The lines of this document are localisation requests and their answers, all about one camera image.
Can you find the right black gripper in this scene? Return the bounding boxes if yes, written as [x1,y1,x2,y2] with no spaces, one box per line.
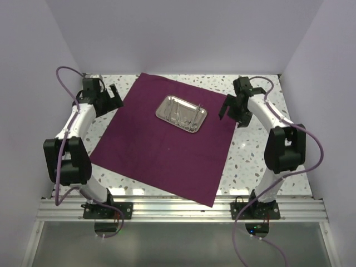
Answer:
[219,94,253,128]

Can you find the steel surgical scissors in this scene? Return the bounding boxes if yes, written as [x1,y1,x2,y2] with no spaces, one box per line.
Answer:
[187,104,201,131]

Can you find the steel forceps with rings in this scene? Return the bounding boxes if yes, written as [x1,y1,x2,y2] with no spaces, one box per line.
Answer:
[177,105,189,128]

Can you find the small steel ring scissors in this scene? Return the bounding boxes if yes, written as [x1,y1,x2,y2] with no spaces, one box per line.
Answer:
[184,119,197,132]

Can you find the purple cloth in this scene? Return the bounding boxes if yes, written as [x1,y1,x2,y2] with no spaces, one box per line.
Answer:
[90,73,235,207]

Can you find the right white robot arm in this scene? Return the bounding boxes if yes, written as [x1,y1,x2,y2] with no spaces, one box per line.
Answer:
[219,93,306,219]

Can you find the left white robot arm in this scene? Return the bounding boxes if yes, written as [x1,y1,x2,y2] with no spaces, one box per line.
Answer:
[43,78,123,219]

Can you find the steel instrument tray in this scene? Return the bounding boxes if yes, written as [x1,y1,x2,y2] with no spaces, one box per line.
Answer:
[155,95,207,134]

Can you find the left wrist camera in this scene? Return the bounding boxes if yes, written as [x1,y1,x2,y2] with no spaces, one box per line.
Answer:
[82,74,105,98]

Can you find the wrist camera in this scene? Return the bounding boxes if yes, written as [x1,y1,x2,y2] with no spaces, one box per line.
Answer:
[82,74,105,98]
[233,76,266,97]

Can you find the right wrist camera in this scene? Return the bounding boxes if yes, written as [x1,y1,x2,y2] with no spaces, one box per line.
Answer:
[233,76,266,97]

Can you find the steel scalpel handle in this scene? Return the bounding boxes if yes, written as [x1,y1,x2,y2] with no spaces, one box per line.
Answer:
[175,102,181,126]

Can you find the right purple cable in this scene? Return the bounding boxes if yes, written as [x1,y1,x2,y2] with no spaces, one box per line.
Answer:
[232,75,325,267]

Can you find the purple cable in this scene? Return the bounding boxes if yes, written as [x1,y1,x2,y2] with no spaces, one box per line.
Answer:
[54,66,125,239]
[232,75,325,267]

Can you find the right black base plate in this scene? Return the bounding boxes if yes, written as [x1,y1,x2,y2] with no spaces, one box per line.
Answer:
[230,201,281,220]

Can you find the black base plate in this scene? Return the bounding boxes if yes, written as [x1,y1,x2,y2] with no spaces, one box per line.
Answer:
[81,202,133,220]
[230,201,281,220]

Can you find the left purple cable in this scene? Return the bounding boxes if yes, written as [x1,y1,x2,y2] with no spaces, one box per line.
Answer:
[54,66,125,239]

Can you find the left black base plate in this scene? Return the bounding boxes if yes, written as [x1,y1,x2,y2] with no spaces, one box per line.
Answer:
[81,202,133,220]

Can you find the aluminium front rail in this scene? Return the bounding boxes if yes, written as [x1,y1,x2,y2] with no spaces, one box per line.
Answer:
[36,196,329,223]

